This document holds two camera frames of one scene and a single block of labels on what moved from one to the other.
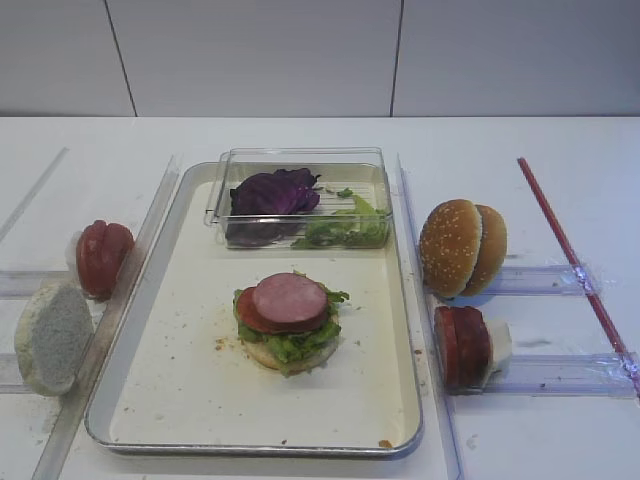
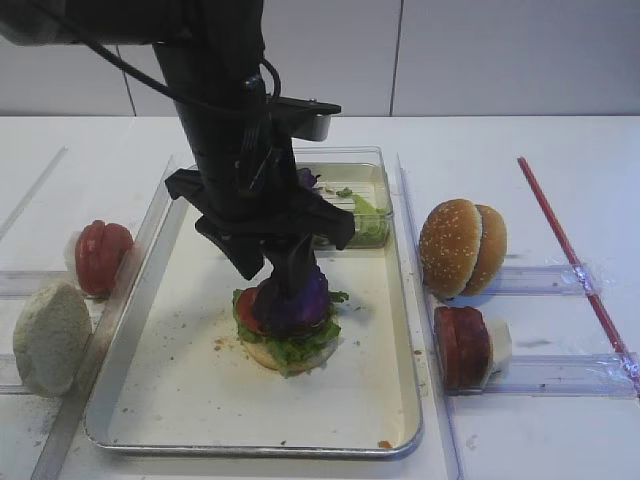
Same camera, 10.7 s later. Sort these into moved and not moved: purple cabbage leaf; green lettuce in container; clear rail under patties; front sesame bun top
Moved: purple cabbage leaf
Not moved: clear rail under patties; front sesame bun top; green lettuce in container
